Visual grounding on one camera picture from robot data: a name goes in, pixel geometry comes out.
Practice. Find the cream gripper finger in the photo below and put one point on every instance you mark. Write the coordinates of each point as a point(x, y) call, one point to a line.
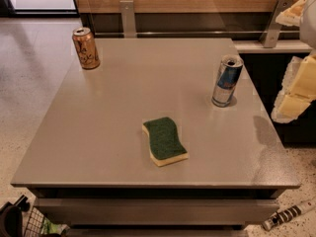
point(298, 89)
point(291, 16)

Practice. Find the blue silver redbull can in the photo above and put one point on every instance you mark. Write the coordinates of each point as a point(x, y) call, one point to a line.
point(227, 77)

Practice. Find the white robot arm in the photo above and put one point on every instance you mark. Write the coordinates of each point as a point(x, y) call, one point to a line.
point(307, 27)

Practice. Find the orange soda can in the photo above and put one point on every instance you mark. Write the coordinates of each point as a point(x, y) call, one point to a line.
point(86, 48)

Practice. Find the black white tube on floor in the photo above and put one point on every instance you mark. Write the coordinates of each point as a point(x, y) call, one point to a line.
point(288, 214)

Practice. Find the green yellow sponge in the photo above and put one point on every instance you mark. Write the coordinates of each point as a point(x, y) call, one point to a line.
point(165, 146)

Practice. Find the grey table drawer front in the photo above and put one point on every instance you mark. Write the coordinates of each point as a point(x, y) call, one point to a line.
point(141, 211)

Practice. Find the right metal bracket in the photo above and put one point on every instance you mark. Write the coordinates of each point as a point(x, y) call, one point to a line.
point(270, 35)

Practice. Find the metal bracket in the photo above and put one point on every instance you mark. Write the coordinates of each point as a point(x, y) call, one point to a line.
point(128, 18)
point(270, 35)

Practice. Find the left metal bracket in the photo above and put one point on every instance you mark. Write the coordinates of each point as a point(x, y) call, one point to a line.
point(128, 18)

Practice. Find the metal rail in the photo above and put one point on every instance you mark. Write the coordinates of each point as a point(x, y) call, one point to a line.
point(283, 35)

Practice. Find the black wire basket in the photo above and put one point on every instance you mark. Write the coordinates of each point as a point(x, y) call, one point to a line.
point(34, 225)

